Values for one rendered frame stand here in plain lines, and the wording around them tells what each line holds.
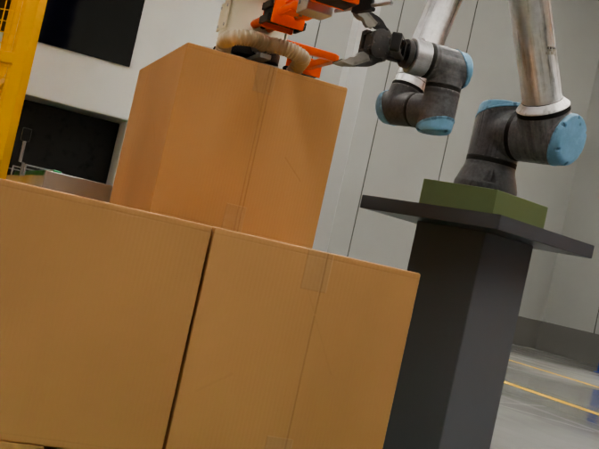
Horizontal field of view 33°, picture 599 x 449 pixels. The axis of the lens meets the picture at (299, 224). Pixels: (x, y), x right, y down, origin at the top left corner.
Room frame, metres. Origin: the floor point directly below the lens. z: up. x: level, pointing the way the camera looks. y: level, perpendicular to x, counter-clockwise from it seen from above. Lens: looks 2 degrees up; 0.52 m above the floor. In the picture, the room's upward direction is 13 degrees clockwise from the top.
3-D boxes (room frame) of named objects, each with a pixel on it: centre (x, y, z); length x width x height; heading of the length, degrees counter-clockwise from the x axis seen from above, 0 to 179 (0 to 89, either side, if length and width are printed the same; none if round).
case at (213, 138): (2.60, 0.24, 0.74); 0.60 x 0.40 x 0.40; 19
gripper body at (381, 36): (2.48, -0.11, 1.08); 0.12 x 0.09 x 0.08; 110
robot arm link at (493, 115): (2.98, -0.52, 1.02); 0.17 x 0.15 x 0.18; 42
